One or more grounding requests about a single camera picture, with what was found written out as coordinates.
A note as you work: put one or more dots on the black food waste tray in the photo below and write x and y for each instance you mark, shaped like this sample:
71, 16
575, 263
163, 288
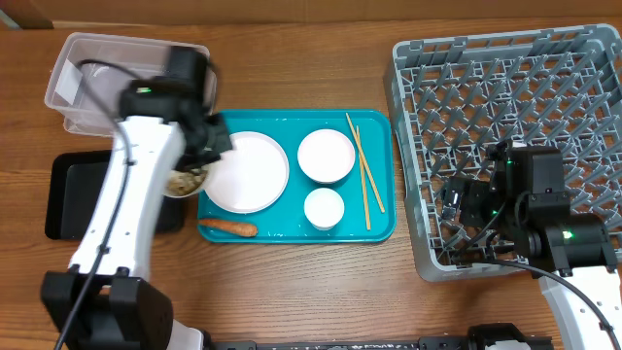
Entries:
76, 181

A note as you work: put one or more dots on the orange carrot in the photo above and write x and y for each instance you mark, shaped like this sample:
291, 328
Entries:
236, 228

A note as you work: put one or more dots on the right wooden chopstick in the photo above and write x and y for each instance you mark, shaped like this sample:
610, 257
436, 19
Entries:
366, 167

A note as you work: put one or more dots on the clear plastic waste bin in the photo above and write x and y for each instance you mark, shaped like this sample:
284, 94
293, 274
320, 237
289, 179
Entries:
78, 66

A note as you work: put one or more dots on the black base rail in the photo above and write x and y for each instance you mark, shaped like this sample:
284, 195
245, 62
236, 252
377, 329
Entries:
497, 336

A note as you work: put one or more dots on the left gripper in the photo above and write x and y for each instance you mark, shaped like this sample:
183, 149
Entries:
224, 144

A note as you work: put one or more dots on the large white bowl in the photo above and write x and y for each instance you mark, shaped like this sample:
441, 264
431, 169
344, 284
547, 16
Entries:
326, 156

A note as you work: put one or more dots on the white bowl with food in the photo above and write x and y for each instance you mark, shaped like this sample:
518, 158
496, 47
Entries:
206, 167

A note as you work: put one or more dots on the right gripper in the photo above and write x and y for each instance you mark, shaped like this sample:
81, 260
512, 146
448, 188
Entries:
472, 192

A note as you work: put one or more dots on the small white cup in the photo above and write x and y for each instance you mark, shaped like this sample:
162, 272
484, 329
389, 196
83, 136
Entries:
324, 208

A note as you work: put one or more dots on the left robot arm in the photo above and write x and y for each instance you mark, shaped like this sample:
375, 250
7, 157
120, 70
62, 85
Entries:
104, 299

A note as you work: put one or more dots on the white round plate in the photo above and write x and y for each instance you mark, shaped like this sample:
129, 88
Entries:
251, 176

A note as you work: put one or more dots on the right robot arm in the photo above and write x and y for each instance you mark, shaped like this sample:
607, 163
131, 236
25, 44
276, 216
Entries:
570, 255

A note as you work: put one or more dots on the grey dishwasher rack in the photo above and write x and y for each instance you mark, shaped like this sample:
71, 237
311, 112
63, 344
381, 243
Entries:
451, 98

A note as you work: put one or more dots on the rice and food scraps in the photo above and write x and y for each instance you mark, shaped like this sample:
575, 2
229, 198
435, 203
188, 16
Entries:
183, 183

